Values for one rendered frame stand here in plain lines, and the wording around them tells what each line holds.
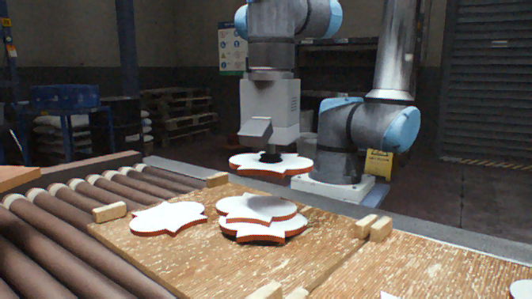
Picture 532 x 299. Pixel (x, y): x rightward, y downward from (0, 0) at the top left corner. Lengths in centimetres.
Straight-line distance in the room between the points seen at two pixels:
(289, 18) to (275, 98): 12
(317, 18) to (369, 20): 470
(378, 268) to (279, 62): 34
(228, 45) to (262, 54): 576
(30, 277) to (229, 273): 30
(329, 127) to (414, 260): 47
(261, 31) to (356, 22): 483
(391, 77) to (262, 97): 41
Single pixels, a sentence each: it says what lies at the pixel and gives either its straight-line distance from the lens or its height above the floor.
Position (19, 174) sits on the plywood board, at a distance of 73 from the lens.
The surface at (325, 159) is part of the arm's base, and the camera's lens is 96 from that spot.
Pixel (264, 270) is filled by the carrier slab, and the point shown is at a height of 94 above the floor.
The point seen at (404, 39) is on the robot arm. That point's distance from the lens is 90.
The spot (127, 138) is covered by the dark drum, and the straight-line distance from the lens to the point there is 422.
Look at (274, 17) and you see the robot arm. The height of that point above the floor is 129.
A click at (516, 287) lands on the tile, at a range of 56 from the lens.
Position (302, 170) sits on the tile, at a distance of 57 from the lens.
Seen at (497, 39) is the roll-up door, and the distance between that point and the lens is 510.
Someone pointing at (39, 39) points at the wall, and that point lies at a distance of 557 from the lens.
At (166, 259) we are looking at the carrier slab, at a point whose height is 94.
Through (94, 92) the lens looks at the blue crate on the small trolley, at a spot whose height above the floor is 99.
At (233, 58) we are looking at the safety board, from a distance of 625.
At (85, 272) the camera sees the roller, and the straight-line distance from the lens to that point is 61.
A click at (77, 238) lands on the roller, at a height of 92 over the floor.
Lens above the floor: 121
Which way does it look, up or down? 14 degrees down
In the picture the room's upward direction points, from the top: straight up
